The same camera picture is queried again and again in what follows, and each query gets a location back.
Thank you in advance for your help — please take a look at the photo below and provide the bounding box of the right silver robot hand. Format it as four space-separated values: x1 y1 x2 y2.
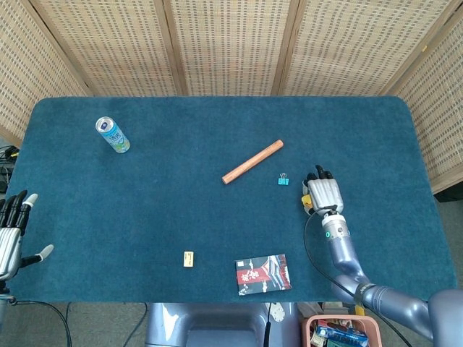
301 165 344 215

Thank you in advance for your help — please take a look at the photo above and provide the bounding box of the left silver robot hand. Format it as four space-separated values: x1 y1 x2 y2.
0 190 55 283

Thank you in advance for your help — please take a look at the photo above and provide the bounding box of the wooden rolling pin rod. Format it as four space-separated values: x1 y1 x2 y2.
221 139 284 185

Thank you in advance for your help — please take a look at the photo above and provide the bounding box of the red black snack packet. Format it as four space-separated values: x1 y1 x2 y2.
234 253 292 296

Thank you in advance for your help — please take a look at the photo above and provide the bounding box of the pink plastic basket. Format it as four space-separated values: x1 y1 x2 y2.
302 314 383 347

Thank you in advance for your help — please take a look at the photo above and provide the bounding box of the blue box in basket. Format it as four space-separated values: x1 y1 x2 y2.
315 324 369 347

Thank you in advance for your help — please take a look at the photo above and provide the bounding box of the blue green drink can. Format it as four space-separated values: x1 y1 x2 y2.
95 116 131 154

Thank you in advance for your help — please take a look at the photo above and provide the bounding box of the blue carpet table cover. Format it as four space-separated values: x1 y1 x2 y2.
5 95 457 304

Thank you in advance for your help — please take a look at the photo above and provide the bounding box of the grey-blue robot torso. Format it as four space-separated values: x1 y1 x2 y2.
144 302 302 347

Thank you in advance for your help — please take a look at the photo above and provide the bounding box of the woven rattan folding screen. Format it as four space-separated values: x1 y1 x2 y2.
0 0 463 194

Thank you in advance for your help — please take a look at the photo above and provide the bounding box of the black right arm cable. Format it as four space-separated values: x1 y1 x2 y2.
302 206 413 347

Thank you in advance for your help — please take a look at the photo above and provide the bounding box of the black cable bundle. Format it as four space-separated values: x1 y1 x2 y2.
0 144 20 193

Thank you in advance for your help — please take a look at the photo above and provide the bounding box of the black floor cable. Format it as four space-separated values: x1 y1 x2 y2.
10 299 72 347

